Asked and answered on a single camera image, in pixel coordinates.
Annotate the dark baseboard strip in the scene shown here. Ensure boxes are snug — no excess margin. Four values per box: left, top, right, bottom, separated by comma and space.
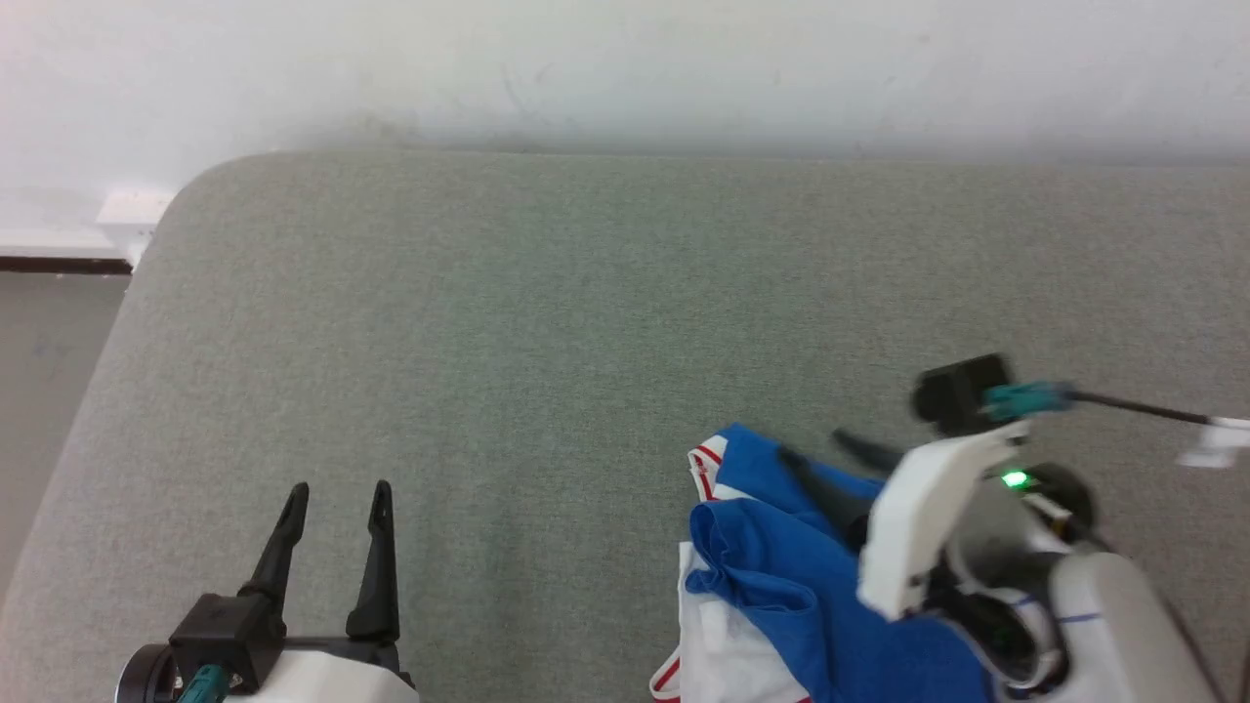
0, 256, 133, 274

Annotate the white wall ledge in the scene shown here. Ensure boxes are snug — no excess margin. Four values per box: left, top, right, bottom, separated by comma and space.
0, 186, 177, 263

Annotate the white cable label tag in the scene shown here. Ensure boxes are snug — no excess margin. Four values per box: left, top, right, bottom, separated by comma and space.
1177, 417, 1250, 470

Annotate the grey fabric sofa cushion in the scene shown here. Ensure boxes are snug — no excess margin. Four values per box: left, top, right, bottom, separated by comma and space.
0, 148, 1250, 703

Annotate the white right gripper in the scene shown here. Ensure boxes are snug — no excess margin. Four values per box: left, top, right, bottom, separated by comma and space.
776, 420, 1028, 623

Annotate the blue garment with white trim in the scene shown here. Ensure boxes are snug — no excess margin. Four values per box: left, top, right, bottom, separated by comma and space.
649, 422, 997, 703

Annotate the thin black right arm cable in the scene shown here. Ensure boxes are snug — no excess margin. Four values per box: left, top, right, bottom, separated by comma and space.
1069, 391, 1250, 431

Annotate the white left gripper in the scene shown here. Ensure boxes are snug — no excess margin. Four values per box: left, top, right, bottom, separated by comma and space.
234, 478, 423, 703

